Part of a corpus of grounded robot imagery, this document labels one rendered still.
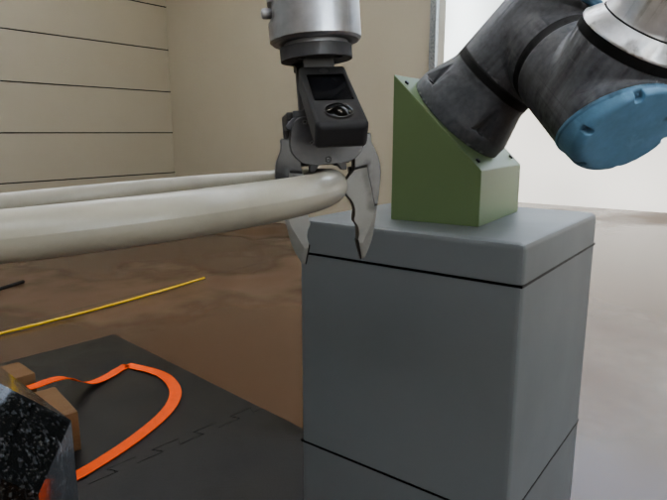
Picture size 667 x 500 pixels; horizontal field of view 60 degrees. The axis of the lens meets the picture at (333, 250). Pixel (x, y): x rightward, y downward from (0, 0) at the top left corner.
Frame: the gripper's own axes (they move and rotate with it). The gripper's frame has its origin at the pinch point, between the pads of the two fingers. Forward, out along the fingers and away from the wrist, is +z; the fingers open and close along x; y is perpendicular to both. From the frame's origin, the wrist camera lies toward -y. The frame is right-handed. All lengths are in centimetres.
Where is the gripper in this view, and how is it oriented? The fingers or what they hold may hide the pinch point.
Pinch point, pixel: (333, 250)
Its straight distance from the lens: 58.4
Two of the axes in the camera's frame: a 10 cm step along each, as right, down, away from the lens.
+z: 0.7, 9.8, 1.6
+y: -1.6, -1.5, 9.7
